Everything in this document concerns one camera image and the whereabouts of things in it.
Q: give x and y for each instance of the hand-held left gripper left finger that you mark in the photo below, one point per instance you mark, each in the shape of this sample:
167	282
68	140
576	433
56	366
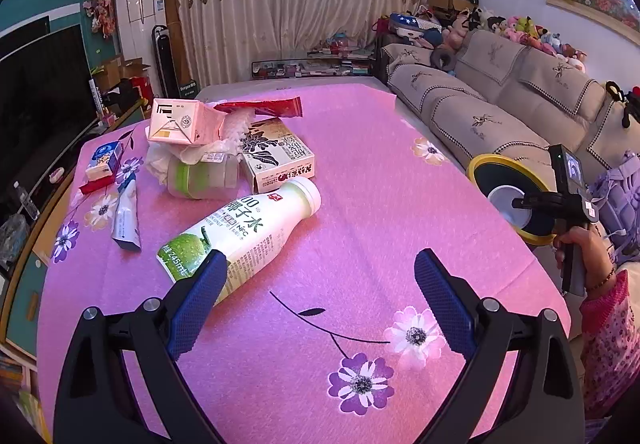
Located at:
197	304

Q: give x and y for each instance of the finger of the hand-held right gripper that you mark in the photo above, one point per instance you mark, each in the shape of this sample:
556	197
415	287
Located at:
525	203

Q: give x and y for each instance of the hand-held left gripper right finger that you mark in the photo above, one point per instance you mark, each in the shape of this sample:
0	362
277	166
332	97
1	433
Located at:
445	304

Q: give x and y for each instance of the white coconut water bottle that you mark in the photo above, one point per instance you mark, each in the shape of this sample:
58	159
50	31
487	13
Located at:
250	229

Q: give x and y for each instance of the white tissue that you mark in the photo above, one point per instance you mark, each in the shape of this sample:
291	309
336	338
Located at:
157	164

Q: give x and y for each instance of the brown tea box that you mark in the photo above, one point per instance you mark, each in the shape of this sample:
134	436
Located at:
275	154

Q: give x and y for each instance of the pink milk carton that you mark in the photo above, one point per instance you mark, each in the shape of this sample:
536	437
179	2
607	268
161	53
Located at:
190	121

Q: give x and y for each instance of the red snack wrapper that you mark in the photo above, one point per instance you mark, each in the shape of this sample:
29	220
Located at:
270	106

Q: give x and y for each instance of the person's right forearm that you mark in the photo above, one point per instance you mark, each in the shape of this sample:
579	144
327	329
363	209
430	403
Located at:
615	339

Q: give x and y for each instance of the person's right hand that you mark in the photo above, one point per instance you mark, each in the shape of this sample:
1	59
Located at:
590	254

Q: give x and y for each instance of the purple backpack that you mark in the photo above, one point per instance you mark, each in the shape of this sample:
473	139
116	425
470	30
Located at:
620	204

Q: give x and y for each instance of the beige covered sofa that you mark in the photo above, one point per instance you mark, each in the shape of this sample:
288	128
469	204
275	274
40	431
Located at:
480	114

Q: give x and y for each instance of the blue white squeeze tube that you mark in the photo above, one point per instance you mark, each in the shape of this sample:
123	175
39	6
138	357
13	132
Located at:
125	219

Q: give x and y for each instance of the black plush toy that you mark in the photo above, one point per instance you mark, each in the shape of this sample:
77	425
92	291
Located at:
627	101

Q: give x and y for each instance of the translucent white plastic bottle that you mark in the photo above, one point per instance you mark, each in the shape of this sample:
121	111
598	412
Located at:
200	180

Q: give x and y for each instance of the pink floral tablecloth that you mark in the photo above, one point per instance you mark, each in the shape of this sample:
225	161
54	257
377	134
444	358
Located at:
360	204

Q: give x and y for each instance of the red flat packet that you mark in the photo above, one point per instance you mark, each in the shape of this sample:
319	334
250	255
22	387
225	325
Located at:
95	185

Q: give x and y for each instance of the grey neck pillow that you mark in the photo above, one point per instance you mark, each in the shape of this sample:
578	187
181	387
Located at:
443	59

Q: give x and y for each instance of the teal and yellow TV cabinet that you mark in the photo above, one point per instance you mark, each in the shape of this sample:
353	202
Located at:
30	284

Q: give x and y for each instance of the blue tissue pack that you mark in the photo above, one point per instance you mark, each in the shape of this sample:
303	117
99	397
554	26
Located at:
102	159

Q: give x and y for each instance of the row of plush toys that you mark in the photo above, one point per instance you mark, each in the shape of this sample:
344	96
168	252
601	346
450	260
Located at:
520	26

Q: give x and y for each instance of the small pink white object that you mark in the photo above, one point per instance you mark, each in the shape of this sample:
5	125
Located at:
56	174

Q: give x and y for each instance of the clear plastic bag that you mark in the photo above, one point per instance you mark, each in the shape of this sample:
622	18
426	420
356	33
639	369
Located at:
12	239

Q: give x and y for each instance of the stack of colourful books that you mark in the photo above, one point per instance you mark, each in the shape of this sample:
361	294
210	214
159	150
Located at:
22	399

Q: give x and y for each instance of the clear water bottle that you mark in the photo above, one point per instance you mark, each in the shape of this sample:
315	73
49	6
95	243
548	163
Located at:
26	201

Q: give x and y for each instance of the blue star-print bag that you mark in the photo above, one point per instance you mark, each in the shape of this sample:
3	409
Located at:
412	23

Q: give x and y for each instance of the dark labelled box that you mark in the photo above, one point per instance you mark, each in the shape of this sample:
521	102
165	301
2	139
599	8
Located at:
185	85

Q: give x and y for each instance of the red gift box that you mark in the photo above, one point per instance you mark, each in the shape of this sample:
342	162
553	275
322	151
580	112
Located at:
142	91

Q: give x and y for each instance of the black box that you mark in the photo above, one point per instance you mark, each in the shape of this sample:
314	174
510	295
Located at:
122	96

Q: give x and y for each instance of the white printed tube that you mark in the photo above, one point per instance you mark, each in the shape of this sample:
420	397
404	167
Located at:
96	96

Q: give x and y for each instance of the open cardboard boxes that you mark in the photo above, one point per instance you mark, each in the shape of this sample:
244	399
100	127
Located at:
117	71

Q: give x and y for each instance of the black tower fan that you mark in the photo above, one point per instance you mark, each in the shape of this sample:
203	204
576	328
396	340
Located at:
161	59

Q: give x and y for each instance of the glass display table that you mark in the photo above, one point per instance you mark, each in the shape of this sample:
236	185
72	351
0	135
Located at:
310	69

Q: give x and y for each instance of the large curved black television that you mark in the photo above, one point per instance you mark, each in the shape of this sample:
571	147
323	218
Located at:
40	104

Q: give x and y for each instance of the white standing air conditioner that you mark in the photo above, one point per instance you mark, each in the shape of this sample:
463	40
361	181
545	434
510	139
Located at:
140	9

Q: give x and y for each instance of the hanging flower decoration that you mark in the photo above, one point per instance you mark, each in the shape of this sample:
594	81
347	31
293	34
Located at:
100	9

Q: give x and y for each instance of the flat black television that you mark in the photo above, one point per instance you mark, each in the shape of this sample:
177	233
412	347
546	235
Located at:
25	34

